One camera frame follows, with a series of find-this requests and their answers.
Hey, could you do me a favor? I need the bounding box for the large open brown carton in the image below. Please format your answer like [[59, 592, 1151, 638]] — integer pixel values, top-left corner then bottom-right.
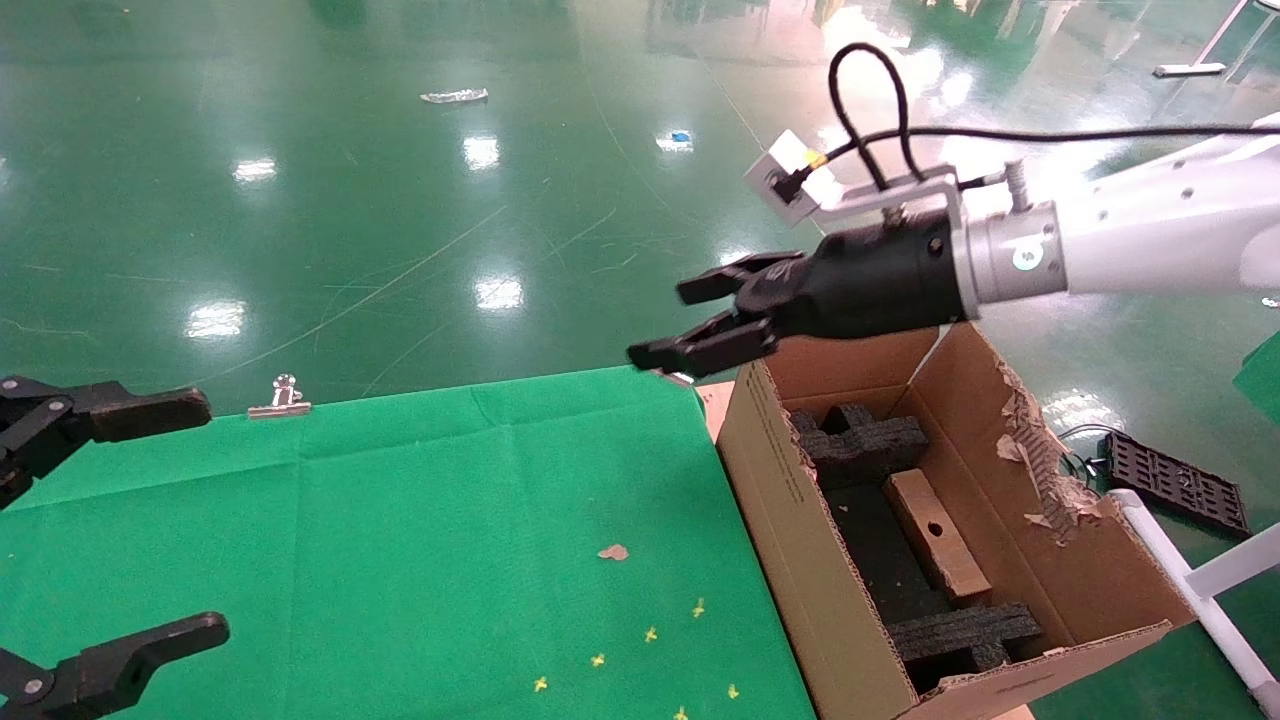
[[714, 320, 1199, 720]]

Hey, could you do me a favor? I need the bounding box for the thin dark wire coil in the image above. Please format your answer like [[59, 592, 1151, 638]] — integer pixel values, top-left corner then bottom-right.
[[1057, 423, 1114, 487]]

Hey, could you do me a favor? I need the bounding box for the black foam carton liner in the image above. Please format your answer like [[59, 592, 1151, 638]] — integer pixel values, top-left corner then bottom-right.
[[818, 478, 953, 627]]

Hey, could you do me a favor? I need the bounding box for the thin black camera cable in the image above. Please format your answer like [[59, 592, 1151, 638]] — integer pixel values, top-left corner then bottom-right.
[[775, 121, 1280, 197]]

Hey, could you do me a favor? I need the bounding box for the white stand base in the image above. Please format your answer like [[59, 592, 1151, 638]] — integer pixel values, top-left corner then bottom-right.
[[1152, 0, 1251, 80]]

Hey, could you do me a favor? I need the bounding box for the green cloth-covered object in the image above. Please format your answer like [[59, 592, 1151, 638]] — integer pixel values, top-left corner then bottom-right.
[[1232, 330, 1280, 427]]

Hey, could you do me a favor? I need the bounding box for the silver camera mount bracket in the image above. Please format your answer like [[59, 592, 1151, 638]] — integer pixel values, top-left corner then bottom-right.
[[810, 167, 964, 234]]

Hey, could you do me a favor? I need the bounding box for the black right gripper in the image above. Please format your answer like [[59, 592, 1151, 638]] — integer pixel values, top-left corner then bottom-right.
[[626, 208, 972, 377]]

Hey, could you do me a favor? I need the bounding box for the thick black braided cable loop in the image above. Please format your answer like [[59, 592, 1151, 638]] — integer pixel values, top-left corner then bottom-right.
[[827, 41, 922, 194]]

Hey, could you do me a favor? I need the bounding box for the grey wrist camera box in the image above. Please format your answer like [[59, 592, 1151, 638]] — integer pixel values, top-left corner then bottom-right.
[[742, 128, 842, 228]]

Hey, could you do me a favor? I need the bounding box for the green table cloth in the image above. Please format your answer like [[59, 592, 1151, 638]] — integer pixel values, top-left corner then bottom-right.
[[0, 364, 817, 720]]

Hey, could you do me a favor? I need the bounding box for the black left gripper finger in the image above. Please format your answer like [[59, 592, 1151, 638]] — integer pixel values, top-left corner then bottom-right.
[[0, 377, 214, 512], [0, 613, 232, 720]]

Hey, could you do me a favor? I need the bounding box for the black plastic grid panel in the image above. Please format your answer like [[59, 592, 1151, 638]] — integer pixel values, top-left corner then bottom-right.
[[1102, 430, 1252, 540]]

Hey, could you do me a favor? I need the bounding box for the white pipe frame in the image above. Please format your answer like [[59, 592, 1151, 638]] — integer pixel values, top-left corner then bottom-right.
[[1107, 488, 1280, 717]]

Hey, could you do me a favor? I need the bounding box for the small brown cardboard box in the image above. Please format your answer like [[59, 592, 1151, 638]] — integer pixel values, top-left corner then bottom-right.
[[884, 467, 995, 609]]

